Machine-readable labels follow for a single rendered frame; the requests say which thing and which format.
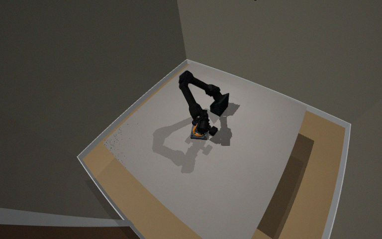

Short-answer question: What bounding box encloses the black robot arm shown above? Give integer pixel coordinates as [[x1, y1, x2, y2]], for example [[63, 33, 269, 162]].
[[179, 70, 224, 135]]

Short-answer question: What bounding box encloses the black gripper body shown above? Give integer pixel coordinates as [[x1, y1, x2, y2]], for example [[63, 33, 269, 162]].
[[192, 119, 218, 136]]

